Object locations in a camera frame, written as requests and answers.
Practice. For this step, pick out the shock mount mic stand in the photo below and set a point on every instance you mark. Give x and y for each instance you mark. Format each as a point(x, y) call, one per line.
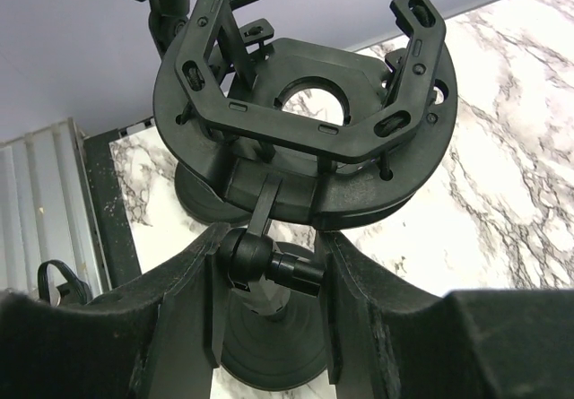
point(291, 131)

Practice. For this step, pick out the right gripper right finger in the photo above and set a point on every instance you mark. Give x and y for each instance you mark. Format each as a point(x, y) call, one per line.
point(386, 338)

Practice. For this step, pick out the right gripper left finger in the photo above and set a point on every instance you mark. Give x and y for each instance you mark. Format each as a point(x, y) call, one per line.
point(158, 336)

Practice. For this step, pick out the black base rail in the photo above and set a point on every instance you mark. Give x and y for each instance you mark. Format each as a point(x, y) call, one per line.
point(116, 240)

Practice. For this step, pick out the short black mic stand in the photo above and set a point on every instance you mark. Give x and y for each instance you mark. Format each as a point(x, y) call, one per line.
point(167, 18)

